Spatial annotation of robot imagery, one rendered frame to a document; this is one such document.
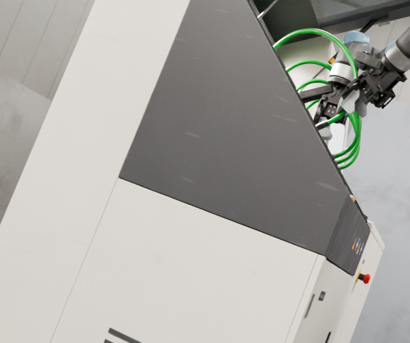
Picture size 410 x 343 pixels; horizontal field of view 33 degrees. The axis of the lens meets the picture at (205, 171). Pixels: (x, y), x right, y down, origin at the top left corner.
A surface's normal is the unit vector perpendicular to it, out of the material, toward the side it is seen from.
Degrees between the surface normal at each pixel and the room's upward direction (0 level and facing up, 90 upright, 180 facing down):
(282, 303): 90
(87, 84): 90
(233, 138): 90
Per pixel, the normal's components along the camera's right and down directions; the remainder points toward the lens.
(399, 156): -0.38, -0.38
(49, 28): 0.82, 0.28
